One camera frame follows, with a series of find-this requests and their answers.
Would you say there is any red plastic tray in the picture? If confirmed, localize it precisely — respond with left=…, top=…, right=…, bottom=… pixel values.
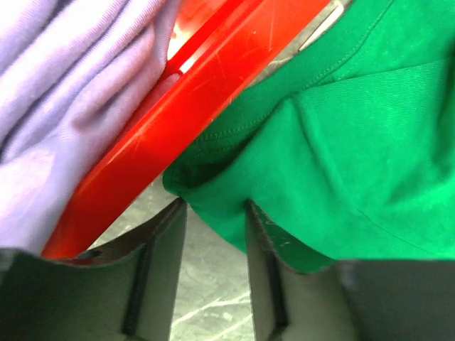
left=43, top=0, right=328, bottom=259

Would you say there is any green t-shirt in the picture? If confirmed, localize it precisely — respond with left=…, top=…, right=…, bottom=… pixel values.
left=163, top=1, right=454, bottom=272

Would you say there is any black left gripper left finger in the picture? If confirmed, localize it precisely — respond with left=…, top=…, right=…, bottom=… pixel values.
left=1, top=200, right=187, bottom=340

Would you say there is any lavender t-shirt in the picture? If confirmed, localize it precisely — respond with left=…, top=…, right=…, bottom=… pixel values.
left=1, top=1, right=180, bottom=254

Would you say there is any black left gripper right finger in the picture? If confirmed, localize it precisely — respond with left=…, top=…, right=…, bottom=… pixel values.
left=245, top=201, right=454, bottom=340

